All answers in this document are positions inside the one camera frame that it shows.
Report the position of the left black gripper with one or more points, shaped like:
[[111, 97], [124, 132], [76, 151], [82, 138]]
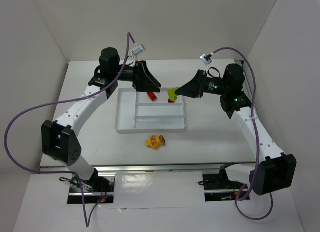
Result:
[[137, 75]]

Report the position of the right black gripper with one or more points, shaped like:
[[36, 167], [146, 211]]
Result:
[[200, 82]]

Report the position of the lime green lego brick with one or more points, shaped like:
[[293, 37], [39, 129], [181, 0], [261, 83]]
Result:
[[172, 91]]

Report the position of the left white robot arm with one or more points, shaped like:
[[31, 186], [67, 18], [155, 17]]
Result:
[[59, 137]]

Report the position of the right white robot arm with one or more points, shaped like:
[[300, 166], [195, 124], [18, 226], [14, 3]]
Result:
[[275, 169]]

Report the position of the white compartment tray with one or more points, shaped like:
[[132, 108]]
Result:
[[137, 113]]

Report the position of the brown lego brick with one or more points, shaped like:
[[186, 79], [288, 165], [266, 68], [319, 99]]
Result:
[[162, 140]]

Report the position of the yellow lego brick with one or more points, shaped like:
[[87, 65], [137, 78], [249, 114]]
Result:
[[154, 142]]

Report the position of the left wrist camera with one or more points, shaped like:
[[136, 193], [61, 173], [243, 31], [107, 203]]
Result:
[[137, 49]]

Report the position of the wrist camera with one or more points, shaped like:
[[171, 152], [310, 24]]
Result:
[[206, 58], [137, 49]]

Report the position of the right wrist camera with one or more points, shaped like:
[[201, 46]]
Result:
[[206, 58]]

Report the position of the aluminium side rail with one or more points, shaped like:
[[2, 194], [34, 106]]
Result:
[[246, 82]]

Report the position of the aluminium front rail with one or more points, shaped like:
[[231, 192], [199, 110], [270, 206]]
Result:
[[131, 168]]

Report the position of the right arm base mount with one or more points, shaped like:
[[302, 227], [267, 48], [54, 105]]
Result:
[[217, 186]]

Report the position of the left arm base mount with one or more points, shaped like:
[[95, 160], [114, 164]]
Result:
[[91, 195]]

